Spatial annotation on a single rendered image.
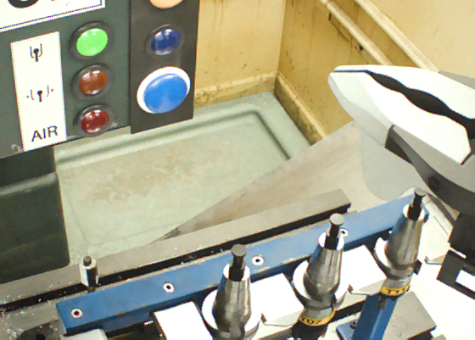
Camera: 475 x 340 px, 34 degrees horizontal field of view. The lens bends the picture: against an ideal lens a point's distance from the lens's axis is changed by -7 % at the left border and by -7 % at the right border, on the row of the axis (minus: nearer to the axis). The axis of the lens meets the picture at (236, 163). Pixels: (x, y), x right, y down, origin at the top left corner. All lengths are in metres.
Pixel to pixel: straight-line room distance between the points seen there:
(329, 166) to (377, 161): 1.24
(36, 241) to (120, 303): 0.74
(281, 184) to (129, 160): 0.44
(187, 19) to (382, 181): 0.16
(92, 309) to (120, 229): 0.94
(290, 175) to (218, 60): 0.43
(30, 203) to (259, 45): 0.77
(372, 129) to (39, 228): 1.22
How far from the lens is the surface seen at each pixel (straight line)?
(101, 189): 1.88
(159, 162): 1.94
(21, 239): 1.59
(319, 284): 0.89
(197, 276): 0.90
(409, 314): 1.32
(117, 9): 0.48
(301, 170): 1.67
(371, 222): 0.98
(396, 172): 0.42
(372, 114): 0.40
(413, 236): 0.92
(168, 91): 0.52
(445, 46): 1.43
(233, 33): 1.94
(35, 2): 0.46
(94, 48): 0.48
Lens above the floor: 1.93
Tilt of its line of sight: 44 degrees down
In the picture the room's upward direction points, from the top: 6 degrees clockwise
